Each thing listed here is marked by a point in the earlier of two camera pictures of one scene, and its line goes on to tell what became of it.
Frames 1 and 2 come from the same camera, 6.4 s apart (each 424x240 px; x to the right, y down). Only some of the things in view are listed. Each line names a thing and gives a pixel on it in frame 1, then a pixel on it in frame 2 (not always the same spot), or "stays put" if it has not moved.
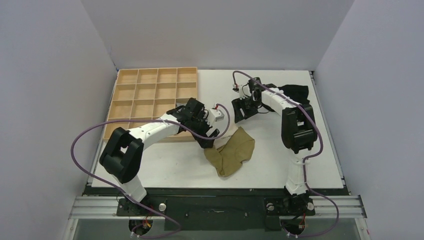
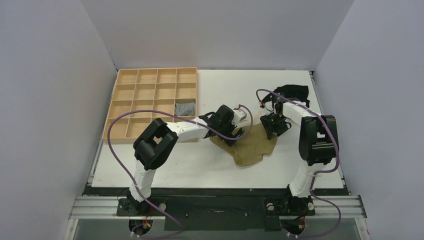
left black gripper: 204,142 to 232,127
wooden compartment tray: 150,94 stays put
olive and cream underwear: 228,158 to 254,143
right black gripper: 243,102 to 274,126
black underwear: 297,93 stays put
